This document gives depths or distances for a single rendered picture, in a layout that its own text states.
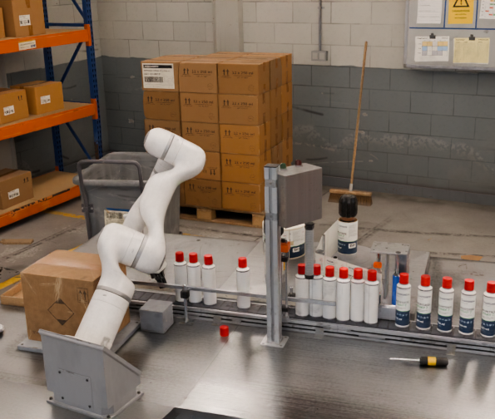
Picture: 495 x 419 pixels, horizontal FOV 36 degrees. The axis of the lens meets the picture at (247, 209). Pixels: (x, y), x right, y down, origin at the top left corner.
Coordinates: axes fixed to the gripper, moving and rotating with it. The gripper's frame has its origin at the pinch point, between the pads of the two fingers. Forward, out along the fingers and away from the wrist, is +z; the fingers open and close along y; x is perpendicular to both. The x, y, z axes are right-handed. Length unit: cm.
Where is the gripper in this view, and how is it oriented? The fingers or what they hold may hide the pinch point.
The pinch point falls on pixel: (162, 283)
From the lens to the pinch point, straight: 306.7
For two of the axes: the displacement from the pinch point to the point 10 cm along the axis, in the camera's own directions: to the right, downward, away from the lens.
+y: 3.0, -3.0, 9.0
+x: -8.9, 2.6, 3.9
